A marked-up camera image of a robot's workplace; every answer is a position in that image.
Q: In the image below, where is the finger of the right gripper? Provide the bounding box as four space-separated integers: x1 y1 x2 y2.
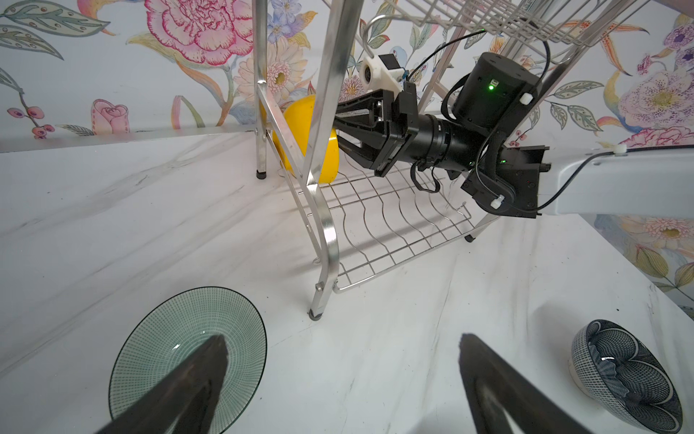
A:
333 90 388 128
337 129 388 170

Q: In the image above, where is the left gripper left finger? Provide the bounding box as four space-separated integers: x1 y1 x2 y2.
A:
100 335 228 433

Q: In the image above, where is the steel two-tier dish rack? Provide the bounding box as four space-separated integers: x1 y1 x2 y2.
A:
252 1 643 320

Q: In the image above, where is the green glass bowl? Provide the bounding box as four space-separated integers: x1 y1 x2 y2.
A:
108 287 267 433

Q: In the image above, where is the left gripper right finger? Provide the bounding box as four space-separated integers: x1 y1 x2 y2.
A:
458 334 588 433

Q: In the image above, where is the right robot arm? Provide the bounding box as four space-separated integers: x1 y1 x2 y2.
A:
334 52 693 219

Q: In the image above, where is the dark blue patterned bowl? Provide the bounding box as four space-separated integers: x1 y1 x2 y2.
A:
569 319 683 433

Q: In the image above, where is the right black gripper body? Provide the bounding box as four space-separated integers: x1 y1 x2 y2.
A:
374 81 419 177

